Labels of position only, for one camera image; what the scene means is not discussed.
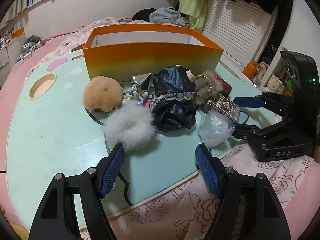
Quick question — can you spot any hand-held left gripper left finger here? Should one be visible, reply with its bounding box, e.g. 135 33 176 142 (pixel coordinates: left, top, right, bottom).
29 144 125 240

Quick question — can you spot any teal cartoon lap table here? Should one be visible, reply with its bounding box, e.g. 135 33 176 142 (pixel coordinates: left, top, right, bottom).
5 47 262 233

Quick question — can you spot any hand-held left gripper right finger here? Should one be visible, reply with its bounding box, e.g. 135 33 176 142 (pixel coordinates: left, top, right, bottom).
195 143 292 240

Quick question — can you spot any brown round plush toy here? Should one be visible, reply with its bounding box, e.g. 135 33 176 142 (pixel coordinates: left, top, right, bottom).
82 75 125 113

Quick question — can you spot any folded clothes heap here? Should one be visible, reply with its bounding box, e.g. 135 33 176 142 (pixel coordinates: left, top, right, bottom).
17 35 47 62

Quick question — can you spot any white fur pompom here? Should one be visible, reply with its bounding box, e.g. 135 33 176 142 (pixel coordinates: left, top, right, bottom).
102 102 157 152

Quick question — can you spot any figurine fur ball keychain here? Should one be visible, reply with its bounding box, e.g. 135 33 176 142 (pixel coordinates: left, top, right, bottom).
185 69 232 105

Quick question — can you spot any orange cup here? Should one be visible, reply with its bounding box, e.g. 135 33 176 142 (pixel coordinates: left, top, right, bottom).
244 60 258 77

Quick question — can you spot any floral mug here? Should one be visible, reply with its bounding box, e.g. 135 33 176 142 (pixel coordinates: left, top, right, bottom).
266 74 285 93

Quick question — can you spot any orange cardboard box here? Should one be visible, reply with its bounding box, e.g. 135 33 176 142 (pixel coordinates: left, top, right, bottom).
83 24 224 79

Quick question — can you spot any beige cloth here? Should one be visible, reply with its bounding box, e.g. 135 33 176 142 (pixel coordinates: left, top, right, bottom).
255 62 269 85

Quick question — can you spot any silver triangular pouch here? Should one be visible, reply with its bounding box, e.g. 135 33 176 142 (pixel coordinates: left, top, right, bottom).
132 72 152 90

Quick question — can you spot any brown card box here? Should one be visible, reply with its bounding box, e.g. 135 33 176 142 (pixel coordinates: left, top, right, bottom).
202 93 241 123

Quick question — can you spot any red and black small case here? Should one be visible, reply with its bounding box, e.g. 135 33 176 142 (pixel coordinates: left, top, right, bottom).
215 74 232 90

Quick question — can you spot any rose print pink cloth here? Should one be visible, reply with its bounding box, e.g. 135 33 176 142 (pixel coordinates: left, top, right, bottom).
80 142 320 240

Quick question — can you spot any beaded charm string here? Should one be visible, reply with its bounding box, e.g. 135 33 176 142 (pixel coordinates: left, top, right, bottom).
122 84 153 107

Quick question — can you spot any white nightstand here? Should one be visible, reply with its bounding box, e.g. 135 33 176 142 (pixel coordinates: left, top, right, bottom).
0 46 10 69

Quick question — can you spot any clear plastic bag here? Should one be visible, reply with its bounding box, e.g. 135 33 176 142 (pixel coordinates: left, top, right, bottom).
198 110 236 148

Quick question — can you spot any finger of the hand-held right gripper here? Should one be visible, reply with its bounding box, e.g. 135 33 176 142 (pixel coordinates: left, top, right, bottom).
234 91 297 120
232 122 290 143

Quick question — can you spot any grey hoodie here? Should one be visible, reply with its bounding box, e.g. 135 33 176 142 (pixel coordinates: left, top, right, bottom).
149 7 190 28

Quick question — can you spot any white slatted panel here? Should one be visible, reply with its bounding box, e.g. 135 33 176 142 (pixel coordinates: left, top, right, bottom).
201 0 278 68

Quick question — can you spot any small orange box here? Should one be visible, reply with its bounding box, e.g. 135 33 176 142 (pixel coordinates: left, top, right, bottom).
10 27 25 40

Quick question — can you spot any yellow-green hanging cloth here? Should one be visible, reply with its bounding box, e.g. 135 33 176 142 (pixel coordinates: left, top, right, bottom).
178 0 208 32

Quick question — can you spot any pink floral quilt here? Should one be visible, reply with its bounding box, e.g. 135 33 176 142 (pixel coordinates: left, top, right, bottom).
54 17 133 55

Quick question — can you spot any black garment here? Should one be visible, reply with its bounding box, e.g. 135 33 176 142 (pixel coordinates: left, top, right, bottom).
132 8 157 22

